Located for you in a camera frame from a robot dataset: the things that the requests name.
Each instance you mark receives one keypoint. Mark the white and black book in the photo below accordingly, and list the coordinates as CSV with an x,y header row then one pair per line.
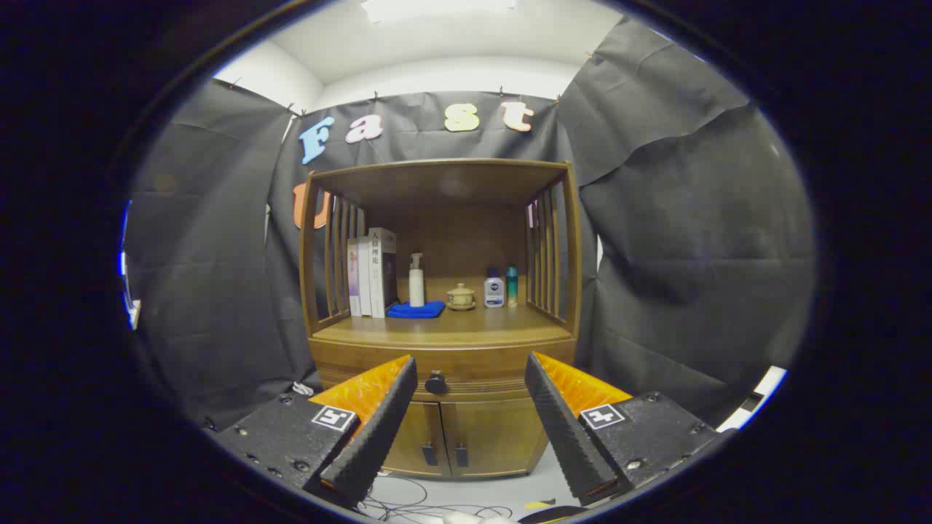
x,y
382,269

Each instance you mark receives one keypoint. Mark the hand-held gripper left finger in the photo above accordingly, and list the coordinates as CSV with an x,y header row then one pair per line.
x,y
378,437

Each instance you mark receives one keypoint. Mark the blue folded cloth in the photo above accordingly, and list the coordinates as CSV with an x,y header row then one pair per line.
x,y
416,310

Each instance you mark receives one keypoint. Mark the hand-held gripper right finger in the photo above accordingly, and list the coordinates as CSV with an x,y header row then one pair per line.
x,y
568,437

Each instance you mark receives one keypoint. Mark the wooden cabinet door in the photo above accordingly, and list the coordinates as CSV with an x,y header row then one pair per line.
x,y
495,437
419,437

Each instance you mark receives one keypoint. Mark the purple spine book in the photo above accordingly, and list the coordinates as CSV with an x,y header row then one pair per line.
x,y
354,276

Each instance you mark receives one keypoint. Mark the wooden drawer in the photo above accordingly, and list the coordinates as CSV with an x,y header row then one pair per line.
x,y
473,360

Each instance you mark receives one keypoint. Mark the beige lidded tea cup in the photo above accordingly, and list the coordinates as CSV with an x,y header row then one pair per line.
x,y
461,297

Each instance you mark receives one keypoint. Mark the teal slim bottle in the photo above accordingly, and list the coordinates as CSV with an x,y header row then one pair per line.
x,y
512,285

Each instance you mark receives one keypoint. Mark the white bottle with blue cap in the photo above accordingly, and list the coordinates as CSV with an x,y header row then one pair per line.
x,y
494,291

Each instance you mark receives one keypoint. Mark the black round drawer knob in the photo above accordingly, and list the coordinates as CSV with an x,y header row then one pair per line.
x,y
435,382

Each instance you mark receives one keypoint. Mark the yellow tape piece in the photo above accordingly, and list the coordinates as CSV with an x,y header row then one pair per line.
x,y
539,503

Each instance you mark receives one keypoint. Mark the wooden cabinet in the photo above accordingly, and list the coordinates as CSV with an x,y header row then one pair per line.
x,y
466,233

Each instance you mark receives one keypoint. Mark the plain white book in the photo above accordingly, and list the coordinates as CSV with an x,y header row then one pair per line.
x,y
365,276

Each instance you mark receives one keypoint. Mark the white pump bottle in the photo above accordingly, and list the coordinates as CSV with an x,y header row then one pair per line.
x,y
416,285

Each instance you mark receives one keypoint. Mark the wooden countertop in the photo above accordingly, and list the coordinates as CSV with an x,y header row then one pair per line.
x,y
473,324

